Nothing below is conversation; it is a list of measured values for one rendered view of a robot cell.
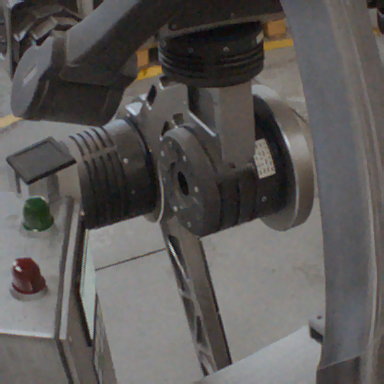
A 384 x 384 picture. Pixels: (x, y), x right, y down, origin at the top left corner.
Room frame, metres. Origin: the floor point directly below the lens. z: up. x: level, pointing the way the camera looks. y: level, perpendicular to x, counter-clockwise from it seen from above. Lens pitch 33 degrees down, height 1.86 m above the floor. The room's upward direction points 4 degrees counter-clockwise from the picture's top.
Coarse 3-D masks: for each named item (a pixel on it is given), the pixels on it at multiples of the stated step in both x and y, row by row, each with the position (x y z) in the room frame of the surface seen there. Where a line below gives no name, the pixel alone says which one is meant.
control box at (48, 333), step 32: (0, 224) 0.56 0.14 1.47; (64, 224) 0.55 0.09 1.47; (0, 256) 0.52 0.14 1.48; (32, 256) 0.52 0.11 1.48; (64, 256) 0.52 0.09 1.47; (0, 288) 0.48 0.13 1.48; (64, 288) 0.49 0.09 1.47; (0, 320) 0.44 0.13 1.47; (32, 320) 0.45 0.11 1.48; (64, 320) 0.46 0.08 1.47; (0, 352) 0.43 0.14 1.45; (32, 352) 0.43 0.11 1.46; (64, 352) 0.44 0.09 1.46
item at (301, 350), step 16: (288, 336) 1.13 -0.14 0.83; (304, 336) 1.13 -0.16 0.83; (320, 336) 1.12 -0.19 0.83; (256, 352) 1.10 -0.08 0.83; (272, 352) 1.10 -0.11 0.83; (288, 352) 1.09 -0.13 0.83; (304, 352) 1.08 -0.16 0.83; (320, 352) 1.08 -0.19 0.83; (224, 368) 1.07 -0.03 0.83; (240, 368) 1.06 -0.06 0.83; (256, 368) 1.06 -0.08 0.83; (272, 368) 1.05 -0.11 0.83; (288, 368) 1.05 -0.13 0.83; (304, 368) 1.04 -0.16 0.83
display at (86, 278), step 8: (80, 240) 0.56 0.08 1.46; (88, 240) 0.57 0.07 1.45; (80, 248) 0.55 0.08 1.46; (88, 248) 0.57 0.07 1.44; (80, 256) 0.54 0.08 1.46; (88, 256) 0.56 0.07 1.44; (80, 264) 0.53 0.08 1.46; (88, 264) 0.56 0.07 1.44; (80, 272) 0.52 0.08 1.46; (88, 272) 0.55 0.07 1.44; (80, 280) 0.52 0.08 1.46; (88, 280) 0.54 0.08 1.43; (96, 280) 0.58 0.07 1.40; (80, 288) 0.51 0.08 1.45; (88, 288) 0.54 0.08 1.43; (80, 296) 0.50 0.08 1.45; (88, 296) 0.53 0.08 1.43; (80, 304) 0.50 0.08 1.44; (88, 304) 0.52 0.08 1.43; (80, 312) 0.50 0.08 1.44; (88, 312) 0.52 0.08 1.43; (88, 320) 0.51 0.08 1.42; (88, 328) 0.50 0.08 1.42; (88, 336) 0.50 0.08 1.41; (88, 344) 0.50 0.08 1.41
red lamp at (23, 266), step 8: (24, 256) 0.49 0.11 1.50; (16, 264) 0.48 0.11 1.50; (24, 264) 0.48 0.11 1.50; (32, 264) 0.48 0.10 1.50; (16, 272) 0.47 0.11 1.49; (24, 272) 0.47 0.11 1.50; (32, 272) 0.47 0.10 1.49; (40, 272) 0.48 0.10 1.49; (16, 280) 0.47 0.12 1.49; (24, 280) 0.47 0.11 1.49; (32, 280) 0.47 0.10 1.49; (40, 280) 0.48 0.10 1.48; (16, 288) 0.47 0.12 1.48; (24, 288) 0.47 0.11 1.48; (32, 288) 0.47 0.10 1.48; (40, 288) 0.47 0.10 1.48; (24, 296) 0.47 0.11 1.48; (32, 296) 0.47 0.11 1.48; (40, 296) 0.47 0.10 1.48
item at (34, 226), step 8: (32, 200) 0.55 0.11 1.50; (40, 200) 0.55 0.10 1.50; (24, 208) 0.55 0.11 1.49; (32, 208) 0.54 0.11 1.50; (40, 208) 0.54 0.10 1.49; (48, 208) 0.55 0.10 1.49; (24, 216) 0.54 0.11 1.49; (32, 216) 0.54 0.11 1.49; (40, 216) 0.54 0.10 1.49; (48, 216) 0.55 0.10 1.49; (24, 224) 0.55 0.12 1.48; (32, 224) 0.54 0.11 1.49; (40, 224) 0.54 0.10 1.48; (48, 224) 0.54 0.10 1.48; (24, 232) 0.54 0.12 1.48; (32, 232) 0.54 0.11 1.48; (40, 232) 0.54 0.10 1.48; (48, 232) 0.54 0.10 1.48
